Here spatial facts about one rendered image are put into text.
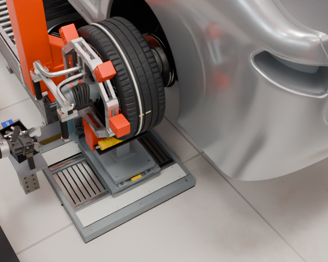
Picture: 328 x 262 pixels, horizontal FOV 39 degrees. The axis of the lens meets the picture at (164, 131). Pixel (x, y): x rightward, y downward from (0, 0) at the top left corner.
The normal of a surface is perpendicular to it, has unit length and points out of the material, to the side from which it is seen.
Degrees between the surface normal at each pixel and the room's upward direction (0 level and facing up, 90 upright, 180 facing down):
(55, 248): 0
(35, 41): 90
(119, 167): 0
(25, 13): 90
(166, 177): 0
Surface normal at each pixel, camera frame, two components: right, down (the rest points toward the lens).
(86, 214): 0.05, -0.67
